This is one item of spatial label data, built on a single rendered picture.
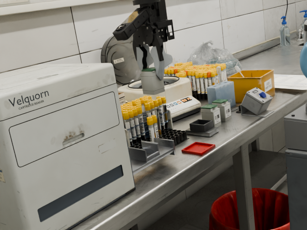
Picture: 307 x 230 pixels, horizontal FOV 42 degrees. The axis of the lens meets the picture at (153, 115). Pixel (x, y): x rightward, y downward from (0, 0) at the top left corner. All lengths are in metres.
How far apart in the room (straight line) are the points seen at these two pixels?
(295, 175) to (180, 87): 0.58
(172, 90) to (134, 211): 0.66
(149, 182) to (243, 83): 0.68
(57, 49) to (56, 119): 0.80
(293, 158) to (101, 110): 0.51
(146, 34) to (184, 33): 1.06
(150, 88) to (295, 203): 0.49
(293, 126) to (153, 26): 0.43
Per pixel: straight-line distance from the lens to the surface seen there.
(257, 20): 2.78
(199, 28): 2.22
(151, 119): 1.10
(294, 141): 1.08
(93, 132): 0.84
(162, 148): 1.06
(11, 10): 1.44
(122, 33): 1.00
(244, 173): 1.33
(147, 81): 1.07
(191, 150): 1.13
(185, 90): 1.50
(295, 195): 1.13
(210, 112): 1.29
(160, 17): 1.09
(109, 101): 0.86
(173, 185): 0.99
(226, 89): 1.44
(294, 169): 1.10
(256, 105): 1.36
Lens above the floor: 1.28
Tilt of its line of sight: 15 degrees down
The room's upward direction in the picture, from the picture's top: 9 degrees counter-clockwise
